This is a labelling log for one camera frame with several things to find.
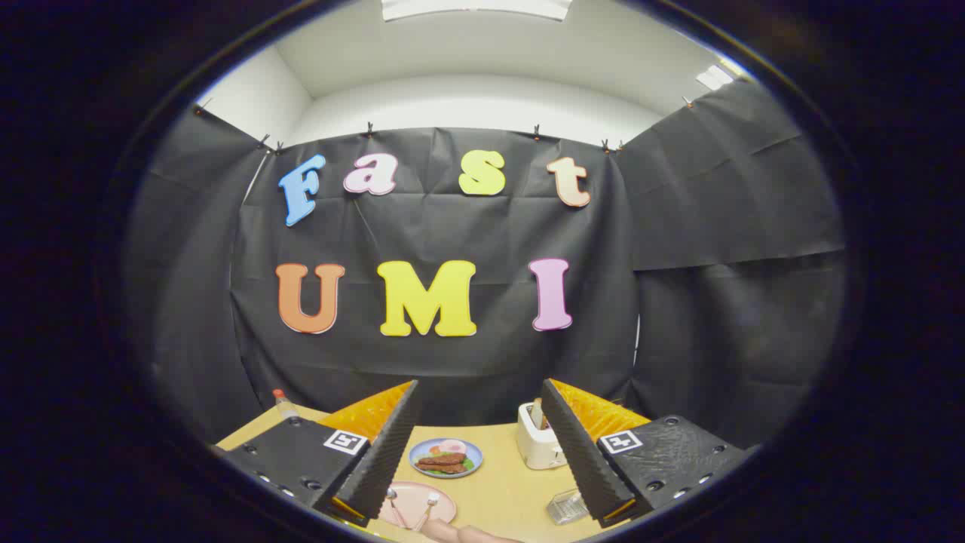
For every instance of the ceiling light panel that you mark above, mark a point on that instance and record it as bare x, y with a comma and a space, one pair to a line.
475, 7
714, 77

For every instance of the toast bread slice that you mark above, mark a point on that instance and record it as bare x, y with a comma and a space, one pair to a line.
537, 415

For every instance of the pink ham slice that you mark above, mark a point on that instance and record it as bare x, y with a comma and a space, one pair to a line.
452, 446

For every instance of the brown meat strip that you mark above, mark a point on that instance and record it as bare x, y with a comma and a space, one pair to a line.
448, 458
443, 468

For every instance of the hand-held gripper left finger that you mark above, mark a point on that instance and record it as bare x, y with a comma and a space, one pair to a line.
388, 452

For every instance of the clear plastic water bottle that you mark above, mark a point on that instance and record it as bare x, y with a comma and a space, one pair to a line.
285, 407

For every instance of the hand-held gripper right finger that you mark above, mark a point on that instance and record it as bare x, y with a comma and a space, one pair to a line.
577, 452

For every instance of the white toaster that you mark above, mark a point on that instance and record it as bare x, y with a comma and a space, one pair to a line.
537, 449

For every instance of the pink round plate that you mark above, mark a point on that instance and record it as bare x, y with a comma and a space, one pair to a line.
445, 509

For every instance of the blue food plate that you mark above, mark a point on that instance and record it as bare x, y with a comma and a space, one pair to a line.
417, 457

